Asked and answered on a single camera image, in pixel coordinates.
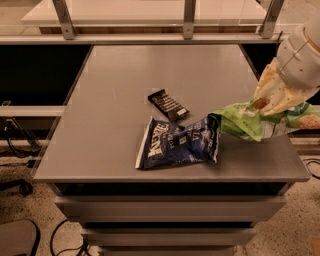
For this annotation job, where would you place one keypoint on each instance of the middle metal bracket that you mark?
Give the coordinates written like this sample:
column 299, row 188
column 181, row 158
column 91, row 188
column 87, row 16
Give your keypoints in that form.
column 188, row 19

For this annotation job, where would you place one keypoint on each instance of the right metal bracket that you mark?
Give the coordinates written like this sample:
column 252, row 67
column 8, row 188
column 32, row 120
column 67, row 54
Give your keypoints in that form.
column 268, row 26

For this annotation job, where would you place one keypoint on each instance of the white back counter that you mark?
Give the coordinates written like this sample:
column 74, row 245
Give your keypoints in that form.
column 167, row 12

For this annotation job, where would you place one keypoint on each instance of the black snack bar wrapper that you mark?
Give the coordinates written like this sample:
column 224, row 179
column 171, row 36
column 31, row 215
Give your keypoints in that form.
column 169, row 107

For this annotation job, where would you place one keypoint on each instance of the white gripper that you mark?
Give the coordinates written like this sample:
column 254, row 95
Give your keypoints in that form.
column 297, row 61

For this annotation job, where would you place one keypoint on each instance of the metal bracket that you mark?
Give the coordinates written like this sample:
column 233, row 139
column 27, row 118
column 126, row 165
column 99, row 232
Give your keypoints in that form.
column 64, row 18
column 188, row 19
column 268, row 26

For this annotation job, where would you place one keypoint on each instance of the grey drawer cabinet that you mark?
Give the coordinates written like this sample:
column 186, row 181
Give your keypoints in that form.
column 168, row 225

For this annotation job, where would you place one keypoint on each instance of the grey chair seat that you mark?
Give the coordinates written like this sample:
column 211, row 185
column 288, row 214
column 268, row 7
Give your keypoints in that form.
column 19, row 238

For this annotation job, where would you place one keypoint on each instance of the green rice chip bag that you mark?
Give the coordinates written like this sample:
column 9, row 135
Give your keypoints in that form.
column 245, row 121

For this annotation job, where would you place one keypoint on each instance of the left metal bracket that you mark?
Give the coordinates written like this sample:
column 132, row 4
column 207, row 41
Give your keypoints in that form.
column 64, row 18

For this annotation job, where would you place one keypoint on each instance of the blue chip bag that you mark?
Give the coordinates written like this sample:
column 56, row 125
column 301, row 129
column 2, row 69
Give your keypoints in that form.
column 166, row 144

